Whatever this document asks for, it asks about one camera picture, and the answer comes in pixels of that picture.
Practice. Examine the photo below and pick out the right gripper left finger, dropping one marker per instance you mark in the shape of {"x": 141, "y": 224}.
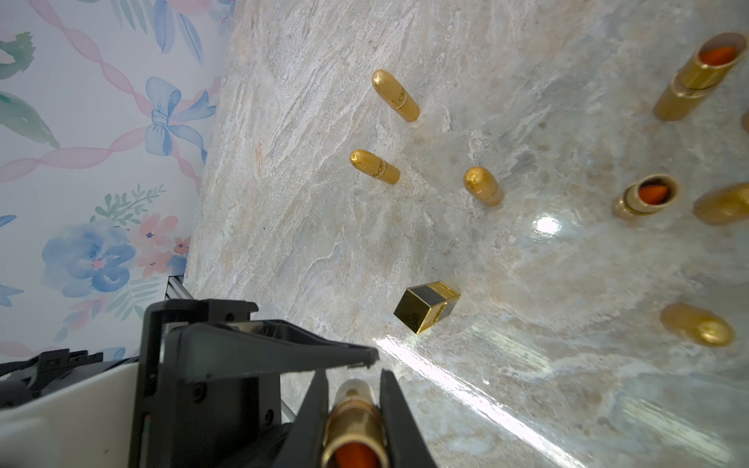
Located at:
{"x": 303, "y": 446}

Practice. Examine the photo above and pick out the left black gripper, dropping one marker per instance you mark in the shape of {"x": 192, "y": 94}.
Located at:
{"x": 209, "y": 378}

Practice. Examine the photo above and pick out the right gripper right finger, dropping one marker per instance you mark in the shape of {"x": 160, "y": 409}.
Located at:
{"x": 405, "y": 445}

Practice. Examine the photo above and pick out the gold lipstick cap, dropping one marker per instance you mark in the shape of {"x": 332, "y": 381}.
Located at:
{"x": 723, "y": 206}
{"x": 697, "y": 325}
{"x": 745, "y": 121}

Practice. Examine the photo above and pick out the gold lipstick base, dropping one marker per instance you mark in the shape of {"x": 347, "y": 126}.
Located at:
{"x": 701, "y": 76}

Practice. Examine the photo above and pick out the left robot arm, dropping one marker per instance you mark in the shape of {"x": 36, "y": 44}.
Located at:
{"x": 76, "y": 409}

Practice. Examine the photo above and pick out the square gold black lipstick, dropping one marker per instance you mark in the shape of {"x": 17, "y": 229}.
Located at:
{"x": 421, "y": 307}

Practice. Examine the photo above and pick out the aluminium rail frame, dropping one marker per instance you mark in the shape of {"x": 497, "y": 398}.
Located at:
{"x": 176, "y": 290}

